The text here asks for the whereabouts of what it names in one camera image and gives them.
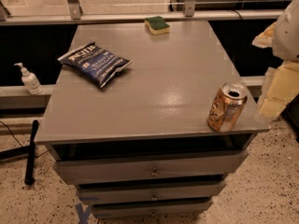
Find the metal window rail frame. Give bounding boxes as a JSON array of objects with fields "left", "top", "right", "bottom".
[{"left": 0, "top": 0, "right": 292, "bottom": 26}]

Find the black stand leg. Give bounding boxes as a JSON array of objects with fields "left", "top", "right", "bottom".
[{"left": 0, "top": 119, "right": 39, "bottom": 186}]

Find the white pump bottle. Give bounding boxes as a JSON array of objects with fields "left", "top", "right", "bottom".
[{"left": 15, "top": 63, "right": 43, "bottom": 95}]

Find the gold soda can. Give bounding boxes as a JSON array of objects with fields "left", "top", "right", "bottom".
[{"left": 207, "top": 82, "right": 248, "bottom": 133}]

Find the blue chip bag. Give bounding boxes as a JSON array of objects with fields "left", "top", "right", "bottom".
[{"left": 58, "top": 42, "right": 131, "bottom": 88}]

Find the middle grey drawer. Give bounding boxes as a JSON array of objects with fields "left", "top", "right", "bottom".
[{"left": 77, "top": 181, "right": 226, "bottom": 204}]

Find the green yellow sponge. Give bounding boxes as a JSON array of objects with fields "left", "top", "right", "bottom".
[{"left": 145, "top": 16, "right": 170, "bottom": 35}]

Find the bottom grey drawer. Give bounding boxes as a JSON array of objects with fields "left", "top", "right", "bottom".
[{"left": 92, "top": 198, "right": 212, "bottom": 219}]

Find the top grey drawer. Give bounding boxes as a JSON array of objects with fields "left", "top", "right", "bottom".
[{"left": 53, "top": 149, "right": 249, "bottom": 185}]

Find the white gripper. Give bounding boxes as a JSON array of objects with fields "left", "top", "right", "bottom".
[{"left": 252, "top": 0, "right": 299, "bottom": 120}]

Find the grey drawer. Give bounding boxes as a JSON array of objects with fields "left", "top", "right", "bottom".
[
  {"left": 92, "top": 198, "right": 212, "bottom": 219},
  {"left": 77, "top": 181, "right": 226, "bottom": 204},
  {"left": 53, "top": 149, "right": 249, "bottom": 185}
]

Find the black floor cable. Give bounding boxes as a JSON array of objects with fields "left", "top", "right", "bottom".
[{"left": 0, "top": 120, "right": 24, "bottom": 147}]

